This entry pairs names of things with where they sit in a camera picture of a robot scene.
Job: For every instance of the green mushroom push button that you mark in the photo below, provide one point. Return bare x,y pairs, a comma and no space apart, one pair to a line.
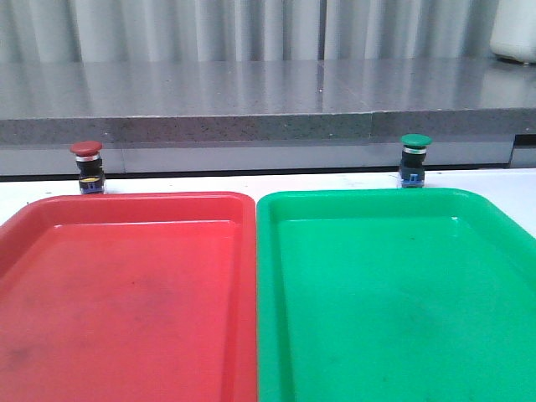
411,169

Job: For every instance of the red mushroom push button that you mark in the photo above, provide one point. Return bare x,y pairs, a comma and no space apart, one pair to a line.
92,179

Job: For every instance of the grey speckled stone counter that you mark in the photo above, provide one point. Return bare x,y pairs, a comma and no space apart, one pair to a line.
193,117

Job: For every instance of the green plastic tray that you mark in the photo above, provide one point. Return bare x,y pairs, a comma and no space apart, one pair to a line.
393,295

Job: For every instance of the red plastic tray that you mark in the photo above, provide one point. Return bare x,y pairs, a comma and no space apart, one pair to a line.
130,297

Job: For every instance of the white container on counter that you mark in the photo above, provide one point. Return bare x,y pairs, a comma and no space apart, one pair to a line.
513,31

